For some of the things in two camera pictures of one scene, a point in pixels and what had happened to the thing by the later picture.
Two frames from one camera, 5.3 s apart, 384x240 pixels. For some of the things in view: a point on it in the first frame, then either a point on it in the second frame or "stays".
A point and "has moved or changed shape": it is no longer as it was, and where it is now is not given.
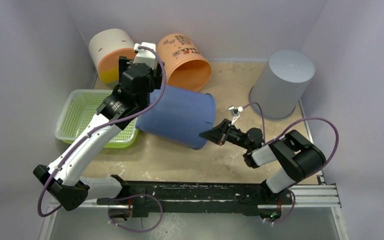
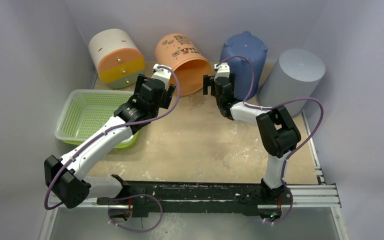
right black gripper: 225,132 -> 207,84
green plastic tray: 122,145 stays
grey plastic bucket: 282,83 has moved or changed shape
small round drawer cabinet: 106,46 stays
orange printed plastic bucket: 185,66 stays
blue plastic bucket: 181,115 -> 246,44
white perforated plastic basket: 78,109 stays
